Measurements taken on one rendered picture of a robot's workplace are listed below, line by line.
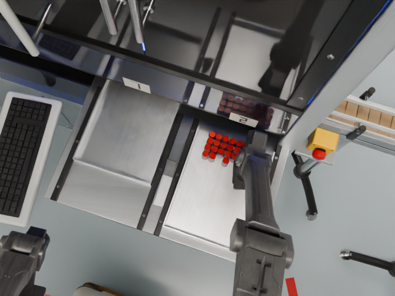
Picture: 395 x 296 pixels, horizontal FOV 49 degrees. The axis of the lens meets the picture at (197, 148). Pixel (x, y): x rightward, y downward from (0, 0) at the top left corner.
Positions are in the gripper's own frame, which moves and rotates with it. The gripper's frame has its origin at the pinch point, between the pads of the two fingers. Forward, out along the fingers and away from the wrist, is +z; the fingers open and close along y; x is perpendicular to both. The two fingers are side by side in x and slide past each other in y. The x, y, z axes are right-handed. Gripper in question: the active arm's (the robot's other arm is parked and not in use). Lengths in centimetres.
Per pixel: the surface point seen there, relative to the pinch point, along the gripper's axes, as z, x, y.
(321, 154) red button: -9.1, -22.4, 7.0
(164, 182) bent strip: 3.9, 23.9, -2.4
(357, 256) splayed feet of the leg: 84, -68, -18
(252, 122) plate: -10.4, -1.4, 15.1
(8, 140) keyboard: 9, 78, 9
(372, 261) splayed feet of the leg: 81, -75, -20
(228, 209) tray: 4.0, 3.0, -9.7
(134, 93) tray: 3.9, 36.6, 27.0
